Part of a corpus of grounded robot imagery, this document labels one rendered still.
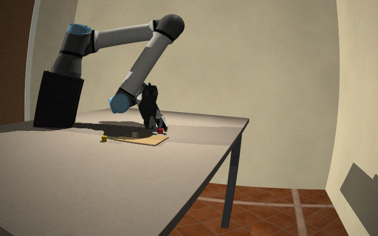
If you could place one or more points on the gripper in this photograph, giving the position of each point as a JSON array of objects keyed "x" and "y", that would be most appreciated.
[{"x": 146, "y": 102}]

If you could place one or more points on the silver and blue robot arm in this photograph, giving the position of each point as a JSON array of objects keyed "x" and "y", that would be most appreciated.
[{"x": 81, "y": 40}]

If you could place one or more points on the tan square mat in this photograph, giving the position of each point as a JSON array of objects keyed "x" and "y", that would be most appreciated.
[{"x": 143, "y": 139}]

